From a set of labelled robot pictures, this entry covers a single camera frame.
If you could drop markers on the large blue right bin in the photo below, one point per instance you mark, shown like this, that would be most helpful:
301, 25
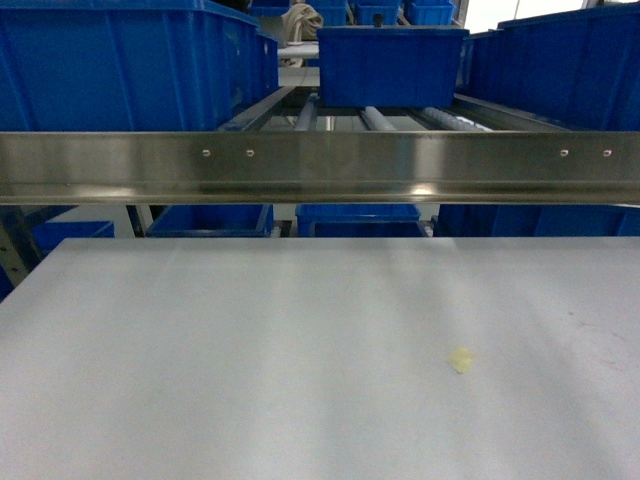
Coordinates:
579, 67

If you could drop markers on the white roller track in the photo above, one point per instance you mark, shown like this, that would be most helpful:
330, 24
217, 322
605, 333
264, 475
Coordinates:
375, 121

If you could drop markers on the large blue left bin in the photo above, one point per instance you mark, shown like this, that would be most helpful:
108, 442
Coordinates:
130, 65

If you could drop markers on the small blue centre bin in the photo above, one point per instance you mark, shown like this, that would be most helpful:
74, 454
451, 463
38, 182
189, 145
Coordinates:
389, 66

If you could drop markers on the steel shelf front rail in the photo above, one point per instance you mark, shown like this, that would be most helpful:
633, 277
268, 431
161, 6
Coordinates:
316, 167

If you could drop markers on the large blue bin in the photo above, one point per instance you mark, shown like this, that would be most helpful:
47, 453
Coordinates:
130, 65
579, 67

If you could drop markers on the beige cloth bundle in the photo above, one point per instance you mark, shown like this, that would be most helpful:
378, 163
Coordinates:
301, 23

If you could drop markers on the yellow tape scrap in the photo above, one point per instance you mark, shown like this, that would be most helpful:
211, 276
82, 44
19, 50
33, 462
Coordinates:
461, 360

